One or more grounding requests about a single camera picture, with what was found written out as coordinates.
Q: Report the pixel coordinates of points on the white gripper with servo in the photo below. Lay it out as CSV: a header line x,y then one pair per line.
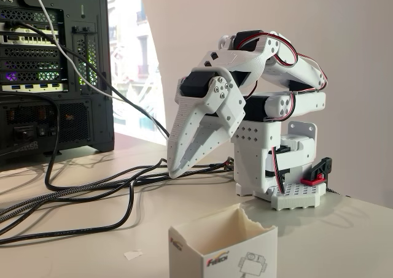
x,y
196,107

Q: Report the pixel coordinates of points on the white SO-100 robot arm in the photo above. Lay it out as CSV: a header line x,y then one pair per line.
x,y
245,58

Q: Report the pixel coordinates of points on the small white tape scrap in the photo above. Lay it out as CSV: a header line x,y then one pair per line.
x,y
132,255

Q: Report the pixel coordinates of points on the white Feetech cardboard box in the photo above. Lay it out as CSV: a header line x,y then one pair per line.
x,y
190,250

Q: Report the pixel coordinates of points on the black computer tower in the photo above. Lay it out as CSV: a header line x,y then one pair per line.
x,y
86,121

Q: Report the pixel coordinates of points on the black and red table clamp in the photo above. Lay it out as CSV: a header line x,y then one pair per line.
x,y
319,169

